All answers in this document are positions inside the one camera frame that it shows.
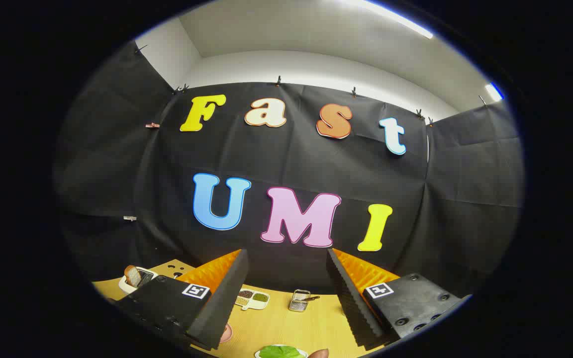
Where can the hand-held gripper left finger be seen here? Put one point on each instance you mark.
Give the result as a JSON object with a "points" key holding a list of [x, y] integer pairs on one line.
{"points": [[222, 308]]}

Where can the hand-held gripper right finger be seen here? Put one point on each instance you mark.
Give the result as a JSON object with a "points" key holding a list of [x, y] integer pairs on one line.
{"points": [[353, 303]]}

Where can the green lettuce leaf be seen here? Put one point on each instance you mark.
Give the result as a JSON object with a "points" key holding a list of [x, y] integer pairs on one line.
{"points": [[279, 352]]}

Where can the brown-crust bread slice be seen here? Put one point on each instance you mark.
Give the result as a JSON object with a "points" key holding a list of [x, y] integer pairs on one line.
{"points": [[132, 275]]}

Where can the pile of yellow soybeans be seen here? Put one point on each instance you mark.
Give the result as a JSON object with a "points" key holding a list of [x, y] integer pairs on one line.
{"points": [[241, 301]]}

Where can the pink plate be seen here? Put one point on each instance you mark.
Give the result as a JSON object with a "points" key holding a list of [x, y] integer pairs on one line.
{"points": [[227, 333]]}

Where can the pile of dark red beans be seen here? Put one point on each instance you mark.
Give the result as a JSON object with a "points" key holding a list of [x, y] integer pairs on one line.
{"points": [[245, 294]]}

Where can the white compartment dish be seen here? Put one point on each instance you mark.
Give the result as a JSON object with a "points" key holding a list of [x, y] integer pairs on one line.
{"points": [[251, 304]]}

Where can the pile of green beans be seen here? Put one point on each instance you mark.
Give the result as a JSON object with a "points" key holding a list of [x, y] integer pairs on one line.
{"points": [[260, 297]]}

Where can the white oval plate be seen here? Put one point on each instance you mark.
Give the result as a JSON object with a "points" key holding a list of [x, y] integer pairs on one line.
{"points": [[256, 355]]}

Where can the white toaster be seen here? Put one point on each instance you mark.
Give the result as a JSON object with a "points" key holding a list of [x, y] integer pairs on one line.
{"points": [[123, 287]]}

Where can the pink cloth clip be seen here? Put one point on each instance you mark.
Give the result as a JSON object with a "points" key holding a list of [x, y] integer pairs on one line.
{"points": [[152, 125]]}

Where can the row of black cloth clips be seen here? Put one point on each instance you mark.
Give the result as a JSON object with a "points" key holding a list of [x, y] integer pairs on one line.
{"points": [[278, 81]]}

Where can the small ceiling light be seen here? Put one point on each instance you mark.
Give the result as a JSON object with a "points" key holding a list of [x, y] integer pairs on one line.
{"points": [[493, 92]]}

